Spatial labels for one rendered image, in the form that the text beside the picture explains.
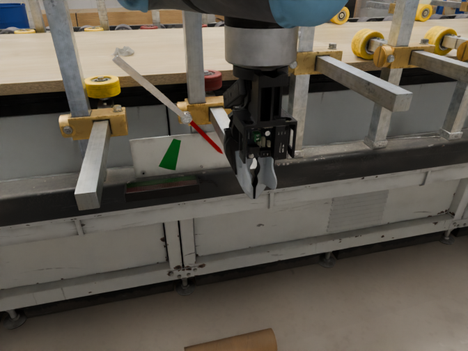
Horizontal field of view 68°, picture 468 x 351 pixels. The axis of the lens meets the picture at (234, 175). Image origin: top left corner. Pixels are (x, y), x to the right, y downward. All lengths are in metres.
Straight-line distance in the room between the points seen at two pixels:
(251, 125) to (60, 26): 0.46
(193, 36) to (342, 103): 0.60
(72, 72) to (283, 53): 0.48
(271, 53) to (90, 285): 1.15
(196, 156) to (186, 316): 0.76
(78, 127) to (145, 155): 0.15
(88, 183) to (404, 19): 0.77
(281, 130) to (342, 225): 1.12
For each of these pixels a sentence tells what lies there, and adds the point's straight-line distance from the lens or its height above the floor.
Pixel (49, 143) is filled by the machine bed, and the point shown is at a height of 0.71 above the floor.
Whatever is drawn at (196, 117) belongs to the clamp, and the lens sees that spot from 0.80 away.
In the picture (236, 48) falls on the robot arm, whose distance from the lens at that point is 0.43.
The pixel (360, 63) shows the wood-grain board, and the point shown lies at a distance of 1.12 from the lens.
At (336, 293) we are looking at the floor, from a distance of 1.54.
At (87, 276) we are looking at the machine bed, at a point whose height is 0.17.
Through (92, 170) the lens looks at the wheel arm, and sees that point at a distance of 0.60.
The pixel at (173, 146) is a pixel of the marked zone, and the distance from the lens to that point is 0.82.
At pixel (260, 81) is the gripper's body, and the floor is 1.02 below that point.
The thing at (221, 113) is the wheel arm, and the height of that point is 0.86.
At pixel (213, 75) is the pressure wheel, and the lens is 0.88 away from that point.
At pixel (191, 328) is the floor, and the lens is 1.40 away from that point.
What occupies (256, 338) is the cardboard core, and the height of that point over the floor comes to 0.08.
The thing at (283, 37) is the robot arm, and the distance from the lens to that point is 0.42.
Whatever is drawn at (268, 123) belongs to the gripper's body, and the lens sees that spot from 0.44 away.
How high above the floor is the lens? 1.13
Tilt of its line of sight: 31 degrees down
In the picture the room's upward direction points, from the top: straight up
